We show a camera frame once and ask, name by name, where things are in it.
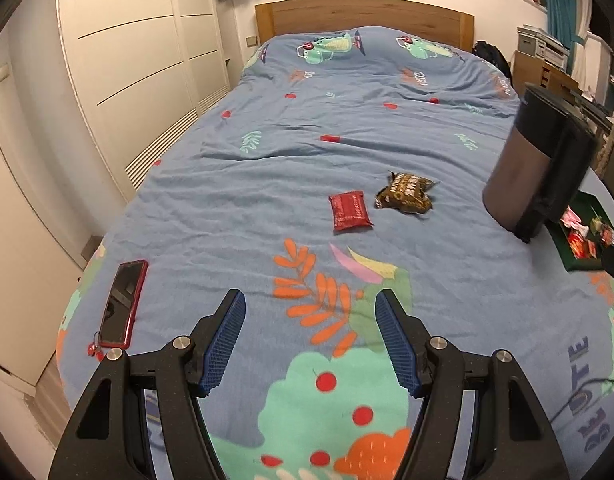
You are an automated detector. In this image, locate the white wardrobe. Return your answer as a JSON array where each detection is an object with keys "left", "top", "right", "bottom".
[{"left": 0, "top": 0, "right": 232, "bottom": 411}]

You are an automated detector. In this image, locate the black cable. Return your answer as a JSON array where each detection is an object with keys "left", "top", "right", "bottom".
[{"left": 549, "top": 377, "right": 614, "bottom": 421}]

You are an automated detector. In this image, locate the wooden cabinet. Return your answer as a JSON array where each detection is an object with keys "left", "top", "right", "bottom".
[{"left": 512, "top": 50, "right": 582, "bottom": 96}]

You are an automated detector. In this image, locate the black backpack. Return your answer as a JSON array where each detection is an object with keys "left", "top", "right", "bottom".
[{"left": 473, "top": 40, "right": 512, "bottom": 78}]

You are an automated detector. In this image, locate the beige knitted cloth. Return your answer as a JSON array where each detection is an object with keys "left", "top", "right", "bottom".
[{"left": 594, "top": 115, "right": 614, "bottom": 176}]

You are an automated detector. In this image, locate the white printer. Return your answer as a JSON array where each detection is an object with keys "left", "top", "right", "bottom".
[{"left": 517, "top": 25, "right": 570, "bottom": 66}]

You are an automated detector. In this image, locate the printed blue blanket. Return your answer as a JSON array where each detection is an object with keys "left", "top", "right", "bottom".
[{"left": 57, "top": 25, "right": 614, "bottom": 480}]

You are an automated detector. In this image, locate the red smartphone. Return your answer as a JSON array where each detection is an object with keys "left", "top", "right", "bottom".
[{"left": 98, "top": 259, "right": 149, "bottom": 350}]

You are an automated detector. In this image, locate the green tray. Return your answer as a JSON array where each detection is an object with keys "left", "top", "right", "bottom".
[{"left": 546, "top": 191, "right": 614, "bottom": 273}]

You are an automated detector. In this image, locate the teal curtain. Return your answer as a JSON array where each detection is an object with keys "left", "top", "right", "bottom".
[{"left": 539, "top": 0, "right": 592, "bottom": 43}]

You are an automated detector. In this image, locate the wooden headboard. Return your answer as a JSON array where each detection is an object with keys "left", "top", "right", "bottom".
[{"left": 255, "top": 0, "right": 475, "bottom": 53}]

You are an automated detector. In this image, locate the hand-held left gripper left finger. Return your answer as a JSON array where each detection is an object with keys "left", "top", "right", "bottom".
[{"left": 49, "top": 288, "right": 248, "bottom": 480}]

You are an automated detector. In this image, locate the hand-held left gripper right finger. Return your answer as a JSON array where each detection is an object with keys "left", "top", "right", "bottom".
[{"left": 375, "top": 288, "right": 570, "bottom": 480}]

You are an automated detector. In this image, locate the brown snack packet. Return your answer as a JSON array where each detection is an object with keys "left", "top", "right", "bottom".
[{"left": 375, "top": 171, "right": 440, "bottom": 216}]

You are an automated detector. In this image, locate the black and brown cylindrical bin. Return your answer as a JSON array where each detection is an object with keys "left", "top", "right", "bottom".
[{"left": 482, "top": 83, "right": 600, "bottom": 243}]

